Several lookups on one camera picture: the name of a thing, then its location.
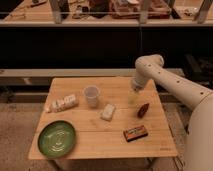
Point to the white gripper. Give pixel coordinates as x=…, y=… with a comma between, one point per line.
x=133, y=94

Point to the dark red pepper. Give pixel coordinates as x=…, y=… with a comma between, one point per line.
x=144, y=108

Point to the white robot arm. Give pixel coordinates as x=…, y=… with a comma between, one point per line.
x=198, y=154

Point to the white sponge block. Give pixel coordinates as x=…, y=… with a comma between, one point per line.
x=107, y=113

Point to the wooden table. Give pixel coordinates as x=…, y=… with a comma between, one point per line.
x=100, y=139

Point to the orange brown snack box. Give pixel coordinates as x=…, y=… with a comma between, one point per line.
x=135, y=133

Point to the white plastic bottle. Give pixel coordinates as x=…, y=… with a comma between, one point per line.
x=62, y=104

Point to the green round plate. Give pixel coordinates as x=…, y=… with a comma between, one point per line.
x=57, y=139

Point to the background shelf rack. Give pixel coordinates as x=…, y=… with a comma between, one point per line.
x=110, y=13

